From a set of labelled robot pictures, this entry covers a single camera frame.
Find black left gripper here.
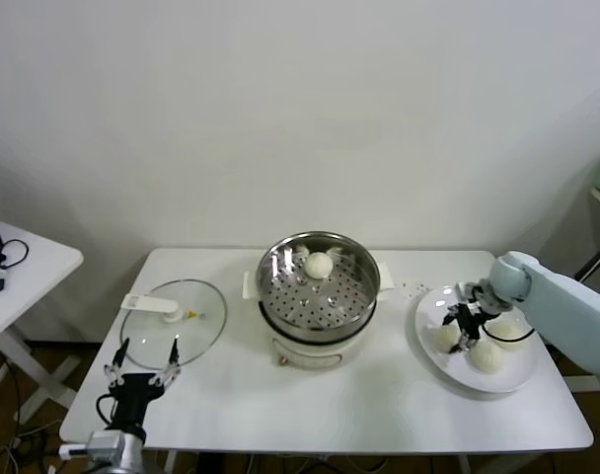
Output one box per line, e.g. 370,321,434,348
104,335,183,433

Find black floor cable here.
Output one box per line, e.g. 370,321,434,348
1,357,24,426

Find white round plate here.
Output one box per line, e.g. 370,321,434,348
412,283,541,394

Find black looped cable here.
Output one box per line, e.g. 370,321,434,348
0,240,30,273

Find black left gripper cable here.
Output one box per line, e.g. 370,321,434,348
96,392,118,426

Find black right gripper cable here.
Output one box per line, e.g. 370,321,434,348
477,300,537,345

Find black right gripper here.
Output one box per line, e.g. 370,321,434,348
441,303,485,356

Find white steamed baozi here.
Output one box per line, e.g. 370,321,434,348
466,341,506,375
303,250,336,280
430,324,462,356
487,320,528,353

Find stainless steel steamer basket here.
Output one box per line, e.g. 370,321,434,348
255,230,381,345

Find white folding side table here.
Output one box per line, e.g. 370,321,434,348
0,219,84,429

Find white electric cooker pot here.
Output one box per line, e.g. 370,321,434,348
240,261,396,371

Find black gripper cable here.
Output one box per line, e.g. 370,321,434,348
477,300,537,345
96,392,118,426

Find glass lid with white handle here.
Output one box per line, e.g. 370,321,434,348
119,278,228,369

